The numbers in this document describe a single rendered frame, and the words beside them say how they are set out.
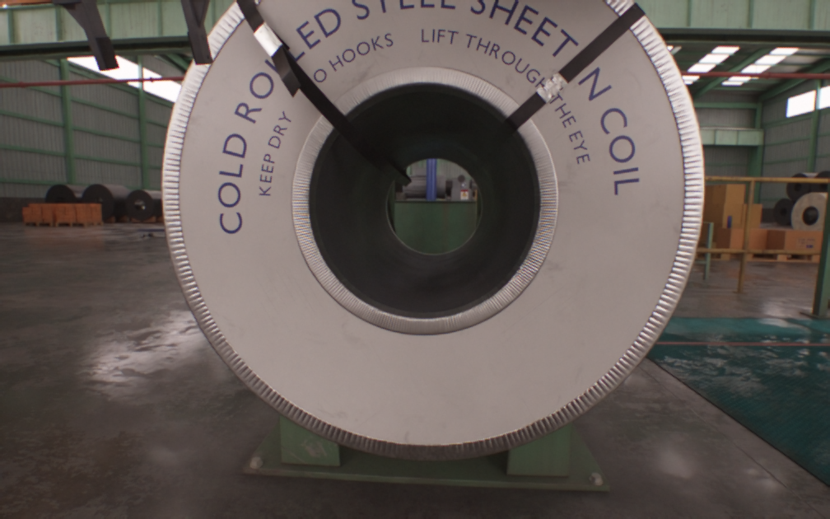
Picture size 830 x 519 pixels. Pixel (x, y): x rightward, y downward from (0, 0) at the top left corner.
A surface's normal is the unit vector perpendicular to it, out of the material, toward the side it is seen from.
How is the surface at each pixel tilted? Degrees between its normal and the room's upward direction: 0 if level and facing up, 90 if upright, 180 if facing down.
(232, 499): 0
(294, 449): 90
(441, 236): 90
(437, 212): 90
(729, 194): 90
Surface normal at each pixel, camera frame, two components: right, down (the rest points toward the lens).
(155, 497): 0.01, -0.99
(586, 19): -0.07, 0.12
